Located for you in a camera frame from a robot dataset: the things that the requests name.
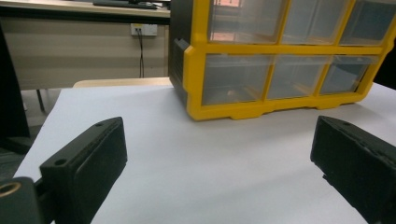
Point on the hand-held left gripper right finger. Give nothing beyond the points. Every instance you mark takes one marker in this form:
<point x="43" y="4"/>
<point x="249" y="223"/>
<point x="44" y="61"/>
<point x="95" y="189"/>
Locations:
<point x="358" y="161"/>

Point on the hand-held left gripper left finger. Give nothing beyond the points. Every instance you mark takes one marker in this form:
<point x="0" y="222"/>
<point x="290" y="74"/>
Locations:
<point x="84" y="168"/>

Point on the light wooden table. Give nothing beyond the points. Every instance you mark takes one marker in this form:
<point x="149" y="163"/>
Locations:
<point x="124" y="82"/>

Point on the dark object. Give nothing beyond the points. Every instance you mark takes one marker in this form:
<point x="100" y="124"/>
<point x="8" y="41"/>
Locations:
<point x="387" y="71"/>

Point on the black office chair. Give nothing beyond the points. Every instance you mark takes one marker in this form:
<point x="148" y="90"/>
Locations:
<point x="11" y="102"/>

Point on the white table mat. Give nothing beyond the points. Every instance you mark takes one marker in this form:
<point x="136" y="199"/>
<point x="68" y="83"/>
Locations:
<point x="193" y="161"/>

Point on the beige office desk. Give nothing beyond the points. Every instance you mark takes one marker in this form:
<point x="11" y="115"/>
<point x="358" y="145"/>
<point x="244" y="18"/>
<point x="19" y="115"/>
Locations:
<point x="77" y="56"/>

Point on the set of clear plastic drawers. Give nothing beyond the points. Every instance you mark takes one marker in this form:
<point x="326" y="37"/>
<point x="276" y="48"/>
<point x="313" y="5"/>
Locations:
<point x="236" y="77"/>

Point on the yellow and black drawer cabinet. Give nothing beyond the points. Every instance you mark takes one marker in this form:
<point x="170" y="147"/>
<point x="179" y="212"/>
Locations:
<point x="199" y="62"/>

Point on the black keyboard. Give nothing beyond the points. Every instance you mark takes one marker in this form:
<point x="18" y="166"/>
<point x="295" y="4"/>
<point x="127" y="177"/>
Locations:
<point x="124" y="4"/>

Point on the white wall socket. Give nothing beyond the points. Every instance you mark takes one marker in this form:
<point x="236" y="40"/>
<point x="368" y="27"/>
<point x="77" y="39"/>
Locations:
<point x="149" y="30"/>

